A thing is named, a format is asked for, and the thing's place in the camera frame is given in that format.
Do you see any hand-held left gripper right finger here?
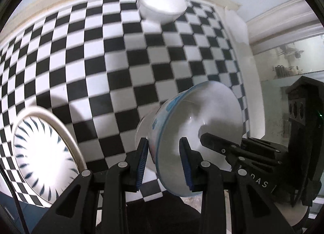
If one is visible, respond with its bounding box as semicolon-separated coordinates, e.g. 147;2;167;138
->
179;138;295;234

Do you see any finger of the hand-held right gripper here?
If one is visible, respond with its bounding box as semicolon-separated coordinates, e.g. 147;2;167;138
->
226;156;280;174
200;133;288;159

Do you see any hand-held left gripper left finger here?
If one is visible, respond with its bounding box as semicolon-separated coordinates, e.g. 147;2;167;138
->
33;137;149;234

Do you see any white bowl with floral print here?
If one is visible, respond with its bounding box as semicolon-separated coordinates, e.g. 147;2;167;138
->
135;81;247;198

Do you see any blue striped white plate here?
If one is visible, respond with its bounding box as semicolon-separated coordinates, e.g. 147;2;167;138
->
13;114;79;203

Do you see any plain white bowl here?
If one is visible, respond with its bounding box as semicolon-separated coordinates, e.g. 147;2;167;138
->
136;0;188;24

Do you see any frosted glass sliding door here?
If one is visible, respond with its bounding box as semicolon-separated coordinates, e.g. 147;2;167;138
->
247;0;324;148

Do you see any white plate with small print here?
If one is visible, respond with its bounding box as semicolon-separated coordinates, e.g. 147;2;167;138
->
11;106;88;208

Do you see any black white checkered tablecloth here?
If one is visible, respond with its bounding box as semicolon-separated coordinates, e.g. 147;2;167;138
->
0;0;250;208

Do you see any black cable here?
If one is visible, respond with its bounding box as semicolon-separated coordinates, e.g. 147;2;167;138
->
0;164;29;234

